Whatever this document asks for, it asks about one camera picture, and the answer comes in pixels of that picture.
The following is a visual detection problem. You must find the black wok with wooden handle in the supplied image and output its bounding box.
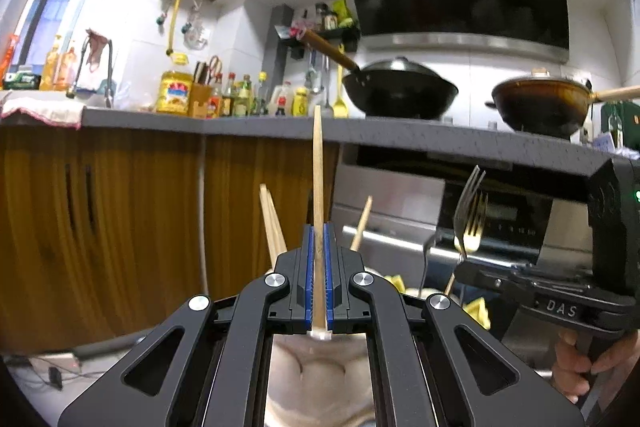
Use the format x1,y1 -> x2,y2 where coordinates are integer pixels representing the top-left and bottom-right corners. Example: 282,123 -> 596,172
300,28 -> 460,119

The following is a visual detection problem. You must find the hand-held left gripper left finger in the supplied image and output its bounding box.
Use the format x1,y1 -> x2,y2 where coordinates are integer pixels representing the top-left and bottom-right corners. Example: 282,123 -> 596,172
57,223 -> 317,427

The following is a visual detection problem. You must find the metal kitchen faucet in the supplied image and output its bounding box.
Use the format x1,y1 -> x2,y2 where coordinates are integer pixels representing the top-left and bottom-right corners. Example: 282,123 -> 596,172
66,38 -> 115,108

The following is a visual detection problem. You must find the red-label sauce bottle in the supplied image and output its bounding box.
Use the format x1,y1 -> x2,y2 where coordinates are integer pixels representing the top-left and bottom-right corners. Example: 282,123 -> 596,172
207,74 -> 225,118

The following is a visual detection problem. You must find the clear plastic bag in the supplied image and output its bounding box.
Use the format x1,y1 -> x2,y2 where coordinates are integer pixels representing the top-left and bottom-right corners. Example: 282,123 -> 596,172
182,6 -> 209,51

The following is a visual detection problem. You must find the wooden knife block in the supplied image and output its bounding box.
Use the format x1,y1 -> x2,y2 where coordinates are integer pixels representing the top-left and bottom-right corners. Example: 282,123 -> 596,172
189,62 -> 214,119

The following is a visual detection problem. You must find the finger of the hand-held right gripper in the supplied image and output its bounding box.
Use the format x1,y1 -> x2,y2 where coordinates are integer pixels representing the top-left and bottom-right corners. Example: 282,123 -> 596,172
452,257 -> 541,305

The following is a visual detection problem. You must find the yellow cooking oil bottle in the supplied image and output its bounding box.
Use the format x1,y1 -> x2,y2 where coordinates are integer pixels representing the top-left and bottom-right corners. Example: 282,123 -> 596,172
155,53 -> 194,116

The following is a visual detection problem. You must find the yellow gas hose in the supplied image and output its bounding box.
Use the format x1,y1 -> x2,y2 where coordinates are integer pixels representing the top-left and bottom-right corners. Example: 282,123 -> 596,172
165,0 -> 189,63

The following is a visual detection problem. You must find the pink rag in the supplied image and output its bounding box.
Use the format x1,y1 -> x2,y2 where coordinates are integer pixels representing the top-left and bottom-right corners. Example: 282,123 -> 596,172
83,28 -> 109,73

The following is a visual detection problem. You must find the silver metal fork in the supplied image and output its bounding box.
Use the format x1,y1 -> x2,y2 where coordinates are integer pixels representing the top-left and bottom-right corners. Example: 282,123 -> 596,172
452,165 -> 487,260

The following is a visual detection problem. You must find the orange soap bottle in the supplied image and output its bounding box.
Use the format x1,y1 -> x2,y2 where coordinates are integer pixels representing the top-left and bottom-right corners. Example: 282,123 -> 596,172
57,39 -> 79,90

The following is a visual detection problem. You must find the white plastic bottle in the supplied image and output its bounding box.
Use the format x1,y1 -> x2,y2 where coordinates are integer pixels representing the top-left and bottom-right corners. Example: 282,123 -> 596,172
268,81 -> 294,117

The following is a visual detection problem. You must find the green box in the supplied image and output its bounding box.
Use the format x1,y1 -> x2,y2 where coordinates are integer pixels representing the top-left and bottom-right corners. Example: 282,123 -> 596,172
2,71 -> 42,90

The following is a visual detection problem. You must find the white cloth with red edge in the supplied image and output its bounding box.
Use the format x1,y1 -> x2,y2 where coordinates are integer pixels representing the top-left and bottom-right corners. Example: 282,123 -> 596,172
0,90 -> 87,130

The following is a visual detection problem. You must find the brown wok with wooden handle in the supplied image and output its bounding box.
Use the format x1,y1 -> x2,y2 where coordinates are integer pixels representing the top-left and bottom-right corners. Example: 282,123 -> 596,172
484,67 -> 640,139

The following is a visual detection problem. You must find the person's right hand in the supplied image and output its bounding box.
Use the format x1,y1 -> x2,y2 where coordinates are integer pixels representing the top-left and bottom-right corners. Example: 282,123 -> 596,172
552,329 -> 640,406

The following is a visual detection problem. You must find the steel built-in oven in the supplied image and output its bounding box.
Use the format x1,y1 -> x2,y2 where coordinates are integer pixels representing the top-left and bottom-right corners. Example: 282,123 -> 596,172
332,144 -> 601,359

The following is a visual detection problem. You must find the yellow pump soap bottle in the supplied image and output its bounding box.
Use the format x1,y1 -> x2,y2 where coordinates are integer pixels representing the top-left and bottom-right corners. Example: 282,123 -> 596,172
39,35 -> 64,92

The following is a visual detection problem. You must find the wooden chopstick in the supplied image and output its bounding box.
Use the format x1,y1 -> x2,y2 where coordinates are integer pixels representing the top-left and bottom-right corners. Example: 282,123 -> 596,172
258,184 -> 282,268
311,105 -> 334,341
266,188 -> 289,260
349,195 -> 374,253

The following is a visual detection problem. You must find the wooden base cabinet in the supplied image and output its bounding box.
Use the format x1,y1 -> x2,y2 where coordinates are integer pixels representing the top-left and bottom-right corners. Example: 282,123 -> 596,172
0,126 -> 342,354

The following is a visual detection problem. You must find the yellow-cap sauce bottle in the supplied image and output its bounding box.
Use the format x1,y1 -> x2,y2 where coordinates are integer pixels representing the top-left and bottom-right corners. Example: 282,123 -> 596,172
251,71 -> 270,117

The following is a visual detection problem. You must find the green-label sauce bottle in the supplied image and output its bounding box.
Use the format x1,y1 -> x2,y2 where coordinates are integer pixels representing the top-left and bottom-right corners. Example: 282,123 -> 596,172
233,75 -> 253,117

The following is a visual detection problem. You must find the hanging metal ladle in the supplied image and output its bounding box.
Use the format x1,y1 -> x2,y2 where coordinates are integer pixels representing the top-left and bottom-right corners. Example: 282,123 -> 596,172
304,49 -> 321,96

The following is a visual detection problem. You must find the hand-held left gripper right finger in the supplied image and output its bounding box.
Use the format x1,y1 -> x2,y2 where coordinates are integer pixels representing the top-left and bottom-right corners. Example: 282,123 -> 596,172
324,222 -> 586,427

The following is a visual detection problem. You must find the cream ceramic cup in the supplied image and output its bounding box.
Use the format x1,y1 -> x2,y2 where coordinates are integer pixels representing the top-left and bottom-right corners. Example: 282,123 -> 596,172
265,334 -> 376,427

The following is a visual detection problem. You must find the gold metal fork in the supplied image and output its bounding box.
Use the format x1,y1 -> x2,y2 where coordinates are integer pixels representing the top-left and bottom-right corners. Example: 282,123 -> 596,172
444,191 -> 490,297

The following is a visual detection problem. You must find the orange spray bottle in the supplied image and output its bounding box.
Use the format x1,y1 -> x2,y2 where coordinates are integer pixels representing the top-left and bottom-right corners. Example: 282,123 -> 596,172
0,35 -> 20,80

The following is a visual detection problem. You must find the black spice rack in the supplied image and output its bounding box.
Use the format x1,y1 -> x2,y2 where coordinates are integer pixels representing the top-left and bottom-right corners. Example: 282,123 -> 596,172
273,3 -> 362,60

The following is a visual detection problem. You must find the white drain pipe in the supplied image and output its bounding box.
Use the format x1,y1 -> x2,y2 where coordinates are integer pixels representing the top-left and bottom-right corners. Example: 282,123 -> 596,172
197,134 -> 211,299

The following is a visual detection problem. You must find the yellow silicone spatula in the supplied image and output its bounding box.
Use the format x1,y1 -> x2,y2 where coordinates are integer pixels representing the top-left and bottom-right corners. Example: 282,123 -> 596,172
329,47 -> 350,118

